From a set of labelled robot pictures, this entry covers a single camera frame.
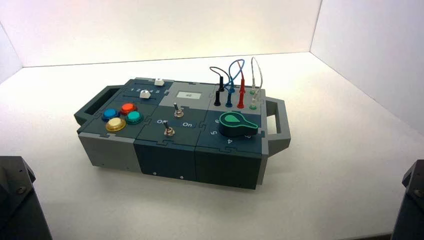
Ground white banana plug cable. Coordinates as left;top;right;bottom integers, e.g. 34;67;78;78
249;56;264;111

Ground green and black rotary knob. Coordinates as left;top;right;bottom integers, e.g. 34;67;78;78
218;111;260;138

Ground blue round push button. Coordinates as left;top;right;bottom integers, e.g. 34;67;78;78
101;108;120;122

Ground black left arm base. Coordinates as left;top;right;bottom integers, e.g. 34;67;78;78
0;156;53;240

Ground teal round push button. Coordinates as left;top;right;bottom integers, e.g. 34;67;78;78
125;110;144;125

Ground yellow round push button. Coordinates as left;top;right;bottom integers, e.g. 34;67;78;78
105;117;127;133

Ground small grey display screen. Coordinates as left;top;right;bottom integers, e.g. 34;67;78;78
176;91;202;100

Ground red round push button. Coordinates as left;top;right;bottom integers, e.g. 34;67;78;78
119;102;138;116

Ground grey and teal control box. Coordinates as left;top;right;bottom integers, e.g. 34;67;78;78
73;77;292;191

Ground blue banana plug cable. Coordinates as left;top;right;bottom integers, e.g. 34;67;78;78
223;58;246;109

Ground black banana plug cable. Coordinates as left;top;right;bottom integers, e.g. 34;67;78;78
209;66;226;107

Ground metal toggle switch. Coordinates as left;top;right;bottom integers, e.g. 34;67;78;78
163;120;176;138
173;102;185;119

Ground red banana plug cable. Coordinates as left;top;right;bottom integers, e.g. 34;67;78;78
236;60;247;110

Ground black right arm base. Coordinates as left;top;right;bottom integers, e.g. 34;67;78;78
391;159;424;240

